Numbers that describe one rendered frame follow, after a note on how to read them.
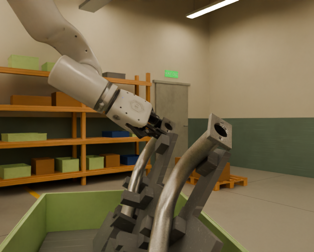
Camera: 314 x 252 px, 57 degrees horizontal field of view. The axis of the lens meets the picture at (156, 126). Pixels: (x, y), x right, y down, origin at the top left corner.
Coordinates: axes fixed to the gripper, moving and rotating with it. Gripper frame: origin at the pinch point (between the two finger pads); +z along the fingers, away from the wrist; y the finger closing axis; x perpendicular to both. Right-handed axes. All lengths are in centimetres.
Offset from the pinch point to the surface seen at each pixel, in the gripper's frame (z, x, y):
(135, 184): 0.7, 10.1, -12.2
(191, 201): 3.1, -14.0, -29.4
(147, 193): 0.0, -1.3, -22.0
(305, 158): 408, 210, 416
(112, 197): 0.1, 27.0, -7.5
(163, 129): -0.5, -2.6, -2.2
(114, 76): -14, 288, 424
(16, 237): -18.6, 13.3, -34.9
